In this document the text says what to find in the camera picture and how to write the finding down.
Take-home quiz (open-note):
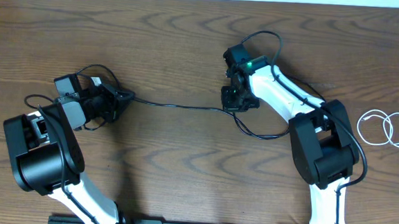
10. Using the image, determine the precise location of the black USB cable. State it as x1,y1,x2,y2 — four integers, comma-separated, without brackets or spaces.
128,64,327,144

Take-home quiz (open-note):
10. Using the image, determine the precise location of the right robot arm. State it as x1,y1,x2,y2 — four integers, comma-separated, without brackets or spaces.
221,44,359,224

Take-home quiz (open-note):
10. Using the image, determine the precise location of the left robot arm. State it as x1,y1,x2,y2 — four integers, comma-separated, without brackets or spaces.
3,74,134,224

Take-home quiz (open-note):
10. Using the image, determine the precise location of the white USB cable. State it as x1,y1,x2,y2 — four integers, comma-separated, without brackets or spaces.
355,108,399,150

